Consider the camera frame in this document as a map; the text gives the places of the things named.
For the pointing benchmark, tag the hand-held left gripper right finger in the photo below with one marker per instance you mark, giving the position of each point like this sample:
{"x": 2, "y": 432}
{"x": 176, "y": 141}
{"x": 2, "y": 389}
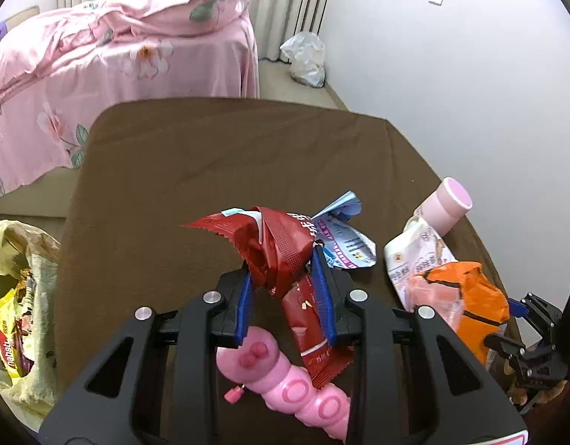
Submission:
{"x": 324, "y": 301}

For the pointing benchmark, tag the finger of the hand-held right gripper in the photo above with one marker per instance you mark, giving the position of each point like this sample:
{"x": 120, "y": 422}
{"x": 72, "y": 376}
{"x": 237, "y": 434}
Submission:
{"x": 502, "y": 345}
{"x": 516, "y": 307}

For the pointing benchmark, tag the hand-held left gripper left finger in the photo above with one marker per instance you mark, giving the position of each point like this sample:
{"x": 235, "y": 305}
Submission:
{"x": 244, "y": 306}

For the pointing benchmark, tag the orange snack bag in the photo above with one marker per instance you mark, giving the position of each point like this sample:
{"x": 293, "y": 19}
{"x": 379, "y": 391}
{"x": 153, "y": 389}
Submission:
{"x": 479, "y": 296}

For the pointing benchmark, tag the dark red wrapper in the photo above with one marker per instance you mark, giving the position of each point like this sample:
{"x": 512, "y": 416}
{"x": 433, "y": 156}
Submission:
{"x": 275, "y": 245}

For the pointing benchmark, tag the yellowish plastic trash bag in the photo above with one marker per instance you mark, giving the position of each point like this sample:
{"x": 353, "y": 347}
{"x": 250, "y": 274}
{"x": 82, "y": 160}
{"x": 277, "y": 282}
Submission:
{"x": 39, "y": 264}

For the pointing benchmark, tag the yellow and red snack bag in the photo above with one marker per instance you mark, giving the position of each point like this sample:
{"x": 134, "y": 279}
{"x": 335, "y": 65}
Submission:
{"x": 6, "y": 329}

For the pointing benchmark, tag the pink caterpillar toy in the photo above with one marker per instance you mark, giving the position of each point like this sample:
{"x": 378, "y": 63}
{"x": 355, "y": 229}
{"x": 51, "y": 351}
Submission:
{"x": 266, "y": 361}

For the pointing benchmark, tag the white and blue wrapper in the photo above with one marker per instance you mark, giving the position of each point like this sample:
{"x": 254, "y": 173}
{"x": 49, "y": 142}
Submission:
{"x": 349, "y": 245}

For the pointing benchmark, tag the white bear print snack bag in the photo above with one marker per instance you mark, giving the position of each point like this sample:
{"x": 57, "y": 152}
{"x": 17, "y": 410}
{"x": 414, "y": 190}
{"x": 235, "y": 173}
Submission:
{"x": 419, "y": 255}

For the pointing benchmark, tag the clear plastic bag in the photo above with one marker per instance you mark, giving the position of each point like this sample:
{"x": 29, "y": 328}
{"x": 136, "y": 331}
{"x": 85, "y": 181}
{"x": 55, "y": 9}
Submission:
{"x": 305, "y": 60}

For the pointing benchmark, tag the pink floral bed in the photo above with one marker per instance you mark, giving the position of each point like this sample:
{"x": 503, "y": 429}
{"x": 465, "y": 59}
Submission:
{"x": 127, "y": 55}

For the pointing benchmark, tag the white pleated curtain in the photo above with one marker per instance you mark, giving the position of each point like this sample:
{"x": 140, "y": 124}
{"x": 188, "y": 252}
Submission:
{"x": 275, "y": 0}

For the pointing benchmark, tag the beige board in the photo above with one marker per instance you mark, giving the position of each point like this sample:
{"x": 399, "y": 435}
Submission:
{"x": 20, "y": 15}

